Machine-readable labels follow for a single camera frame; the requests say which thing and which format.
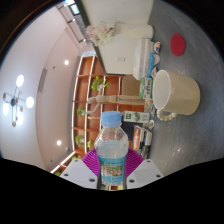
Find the tall green white carton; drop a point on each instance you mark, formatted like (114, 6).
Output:
(136, 117)

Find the wooden artist mannequin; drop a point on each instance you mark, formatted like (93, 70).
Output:
(113, 99)

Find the white book stack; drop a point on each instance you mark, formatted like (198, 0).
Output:
(141, 58)

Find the white jug vase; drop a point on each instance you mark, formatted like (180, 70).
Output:
(136, 30)

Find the dark office chair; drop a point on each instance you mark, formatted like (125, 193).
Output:
(128, 128)

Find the ceiling air vent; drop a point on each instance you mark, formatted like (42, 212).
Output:
(42, 80)

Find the dark book stack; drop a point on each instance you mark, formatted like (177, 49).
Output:
(144, 140)

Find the ceiling chandelier with round lamps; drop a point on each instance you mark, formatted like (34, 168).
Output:
(15, 100)

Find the window with grey curtain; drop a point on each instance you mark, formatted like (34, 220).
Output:
(71, 13)

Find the small round badge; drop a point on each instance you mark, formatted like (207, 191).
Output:
(151, 124)
(157, 47)
(156, 60)

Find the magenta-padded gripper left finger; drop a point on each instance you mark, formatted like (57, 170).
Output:
(78, 173)

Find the flat round red coaster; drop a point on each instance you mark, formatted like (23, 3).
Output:
(177, 44)

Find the wooden bookshelf unit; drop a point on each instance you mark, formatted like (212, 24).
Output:
(83, 86)

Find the clear water bottle blue cap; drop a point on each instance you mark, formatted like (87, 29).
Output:
(111, 156)

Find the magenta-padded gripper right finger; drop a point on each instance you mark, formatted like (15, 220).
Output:
(145, 173)

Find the white wall switch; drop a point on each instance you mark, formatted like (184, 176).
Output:
(121, 59)

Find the recessed ceiling lights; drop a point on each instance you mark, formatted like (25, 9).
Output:
(66, 62)

